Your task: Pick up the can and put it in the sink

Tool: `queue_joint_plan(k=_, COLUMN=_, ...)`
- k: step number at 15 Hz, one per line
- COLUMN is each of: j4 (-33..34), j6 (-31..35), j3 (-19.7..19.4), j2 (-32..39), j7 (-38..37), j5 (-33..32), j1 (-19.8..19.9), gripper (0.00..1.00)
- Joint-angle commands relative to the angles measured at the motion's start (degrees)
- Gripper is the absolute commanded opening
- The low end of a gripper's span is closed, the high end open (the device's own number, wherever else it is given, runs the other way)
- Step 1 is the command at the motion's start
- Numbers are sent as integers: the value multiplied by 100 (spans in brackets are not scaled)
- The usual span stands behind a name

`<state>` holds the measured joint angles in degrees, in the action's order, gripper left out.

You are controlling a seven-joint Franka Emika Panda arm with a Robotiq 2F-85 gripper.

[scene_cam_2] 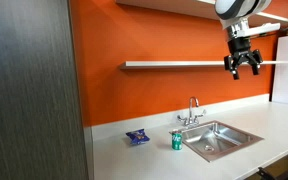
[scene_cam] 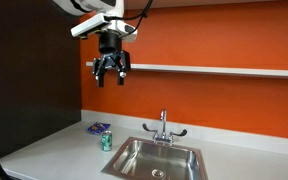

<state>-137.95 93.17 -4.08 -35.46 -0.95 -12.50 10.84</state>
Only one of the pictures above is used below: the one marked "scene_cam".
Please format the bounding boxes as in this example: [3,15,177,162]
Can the green soda can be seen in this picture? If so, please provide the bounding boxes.
[102,131,112,152]

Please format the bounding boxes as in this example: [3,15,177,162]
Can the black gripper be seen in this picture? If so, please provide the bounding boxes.
[93,31,131,87]

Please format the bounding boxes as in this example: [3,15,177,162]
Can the stainless steel sink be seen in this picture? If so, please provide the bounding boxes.
[102,137,209,180]

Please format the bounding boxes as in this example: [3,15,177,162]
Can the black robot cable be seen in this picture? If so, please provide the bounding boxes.
[103,0,154,36]

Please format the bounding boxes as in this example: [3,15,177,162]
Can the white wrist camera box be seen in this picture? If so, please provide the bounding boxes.
[71,13,110,37]

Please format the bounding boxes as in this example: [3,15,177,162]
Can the white wall shelf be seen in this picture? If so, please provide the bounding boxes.
[85,61,288,80]

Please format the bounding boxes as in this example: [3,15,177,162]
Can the dark wood cabinet panel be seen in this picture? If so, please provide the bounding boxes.
[0,0,81,158]

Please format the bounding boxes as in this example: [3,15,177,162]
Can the blue snack bag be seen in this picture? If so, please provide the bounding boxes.
[86,122,110,135]

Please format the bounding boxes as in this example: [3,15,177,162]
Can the chrome faucet with black handles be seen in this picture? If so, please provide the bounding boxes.
[142,109,187,144]

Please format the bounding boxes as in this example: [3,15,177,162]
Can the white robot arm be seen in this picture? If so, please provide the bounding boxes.
[0,0,140,180]

